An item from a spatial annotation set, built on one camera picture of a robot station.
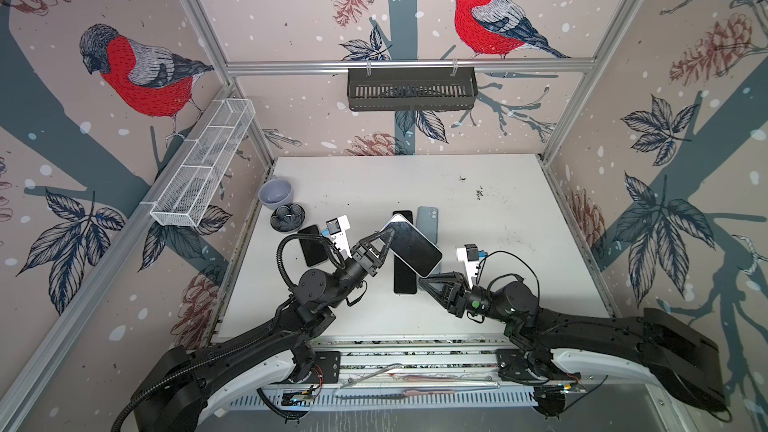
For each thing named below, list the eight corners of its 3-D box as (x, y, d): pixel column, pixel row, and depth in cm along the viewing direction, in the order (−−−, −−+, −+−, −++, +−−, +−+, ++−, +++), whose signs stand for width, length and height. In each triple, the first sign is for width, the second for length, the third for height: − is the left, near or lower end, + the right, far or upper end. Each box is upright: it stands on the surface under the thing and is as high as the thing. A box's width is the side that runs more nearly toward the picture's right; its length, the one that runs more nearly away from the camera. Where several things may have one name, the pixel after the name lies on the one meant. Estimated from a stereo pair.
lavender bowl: (260, 214, 107) (253, 203, 101) (268, 190, 114) (262, 178, 109) (291, 214, 107) (286, 203, 101) (298, 190, 114) (293, 178, 109)
